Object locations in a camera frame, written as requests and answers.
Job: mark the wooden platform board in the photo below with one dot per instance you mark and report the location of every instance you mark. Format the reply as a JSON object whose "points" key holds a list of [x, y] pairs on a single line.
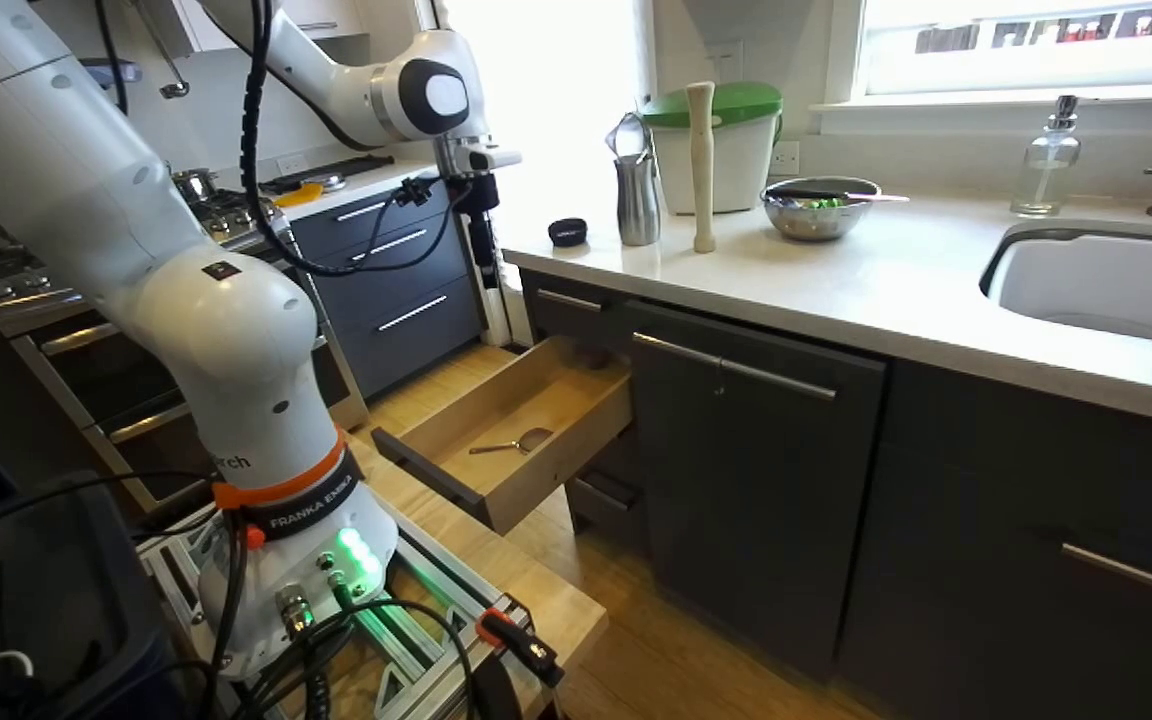
{"points": [[521, 584]]}

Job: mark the open wooden drawer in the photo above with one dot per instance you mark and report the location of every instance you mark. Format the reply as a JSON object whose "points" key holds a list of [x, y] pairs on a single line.
{"points": [[561, 455]]}

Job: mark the metal bowl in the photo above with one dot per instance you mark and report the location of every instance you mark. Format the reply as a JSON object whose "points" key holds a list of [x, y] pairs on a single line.
{"points": [[816, 220]]}

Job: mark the window with white frame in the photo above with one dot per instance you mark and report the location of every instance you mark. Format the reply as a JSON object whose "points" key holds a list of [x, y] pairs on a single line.
{"points": [[1028, 69]]}

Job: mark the steel pitcher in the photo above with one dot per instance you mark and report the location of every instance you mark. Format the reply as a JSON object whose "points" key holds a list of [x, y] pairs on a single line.
{"points": [[639, 201]]}

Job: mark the orange and black clamp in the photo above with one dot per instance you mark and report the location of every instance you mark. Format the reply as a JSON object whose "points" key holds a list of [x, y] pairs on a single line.
{"points": [[521, 643]]}

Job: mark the clear glass soap bottle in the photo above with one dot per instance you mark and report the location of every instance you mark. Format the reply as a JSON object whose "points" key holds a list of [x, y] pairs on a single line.
{"points": [[1047, 167]]}

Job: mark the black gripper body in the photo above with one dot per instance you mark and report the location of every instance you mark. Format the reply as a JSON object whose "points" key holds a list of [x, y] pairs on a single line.
{"points": [[475, 192]]}

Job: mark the dark low drawer front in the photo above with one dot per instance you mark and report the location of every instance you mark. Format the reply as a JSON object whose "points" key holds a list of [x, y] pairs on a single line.
{"points": [[608, 502]]}

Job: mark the small black dish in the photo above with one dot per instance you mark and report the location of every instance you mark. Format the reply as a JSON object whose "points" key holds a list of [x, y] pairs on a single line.
{"points": [[570, 234]]}

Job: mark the tall wooden pepper mill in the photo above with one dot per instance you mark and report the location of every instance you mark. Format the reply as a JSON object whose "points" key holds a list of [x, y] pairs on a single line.
{"points": [[700, 174]]}

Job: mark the dark dishwasher front panel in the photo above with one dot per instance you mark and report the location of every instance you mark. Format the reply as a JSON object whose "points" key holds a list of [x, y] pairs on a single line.
{"points": [[751, 492]]}

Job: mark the white door with blind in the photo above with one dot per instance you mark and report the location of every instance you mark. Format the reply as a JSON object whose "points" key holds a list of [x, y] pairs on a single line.
{"points": [[548, 105]]}

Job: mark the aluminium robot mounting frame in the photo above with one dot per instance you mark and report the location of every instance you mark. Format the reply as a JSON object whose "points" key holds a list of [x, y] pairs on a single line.
{"points": [[402, 643]]}

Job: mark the white sink basin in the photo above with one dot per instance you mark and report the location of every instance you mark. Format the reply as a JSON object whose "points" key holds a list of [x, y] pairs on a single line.
{"points": [[1108, 284]]}

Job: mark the black plastic bin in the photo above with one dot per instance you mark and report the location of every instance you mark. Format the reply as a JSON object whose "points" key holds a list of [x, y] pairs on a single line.
{"points": [[57, 603]]}

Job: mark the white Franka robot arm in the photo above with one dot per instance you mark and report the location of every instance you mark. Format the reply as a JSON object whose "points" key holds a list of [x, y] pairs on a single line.
{"points": [[201, 320]]}

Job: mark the metal spoon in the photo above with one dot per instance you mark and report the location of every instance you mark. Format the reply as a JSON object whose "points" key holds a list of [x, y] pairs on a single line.
{"points": [[533, 438]]}

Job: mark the white bin with green lid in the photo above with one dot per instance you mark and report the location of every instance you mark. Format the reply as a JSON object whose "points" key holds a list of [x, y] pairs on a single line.
{"points": [[742, 163]]}

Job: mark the dark cabinet front under sink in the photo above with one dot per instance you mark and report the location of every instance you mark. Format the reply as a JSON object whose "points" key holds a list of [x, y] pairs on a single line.
{"points": [[1000, 562]]}

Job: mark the blue grey drawer cabinet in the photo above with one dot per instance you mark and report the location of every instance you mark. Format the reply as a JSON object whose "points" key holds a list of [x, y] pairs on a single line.
{"points": [[402, 307]]}

